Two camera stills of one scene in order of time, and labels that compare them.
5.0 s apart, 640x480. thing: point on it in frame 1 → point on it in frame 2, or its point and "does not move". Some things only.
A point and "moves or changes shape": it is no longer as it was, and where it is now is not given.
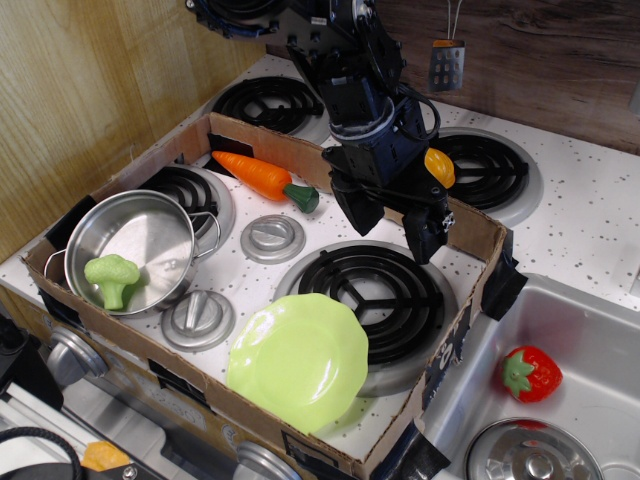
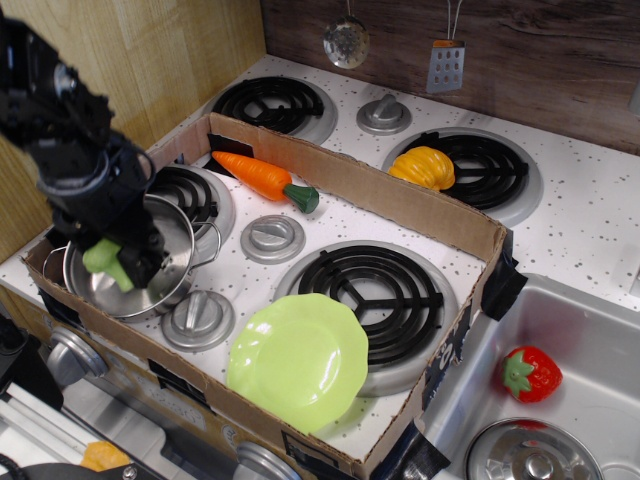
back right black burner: [493, 173] does not move
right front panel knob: [254, 461] does not move
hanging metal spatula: [447, 59] does not move
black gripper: [383, 164] → [102, 198]
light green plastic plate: [299, 358] does not move
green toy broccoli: [111, 273] moves or changes shape
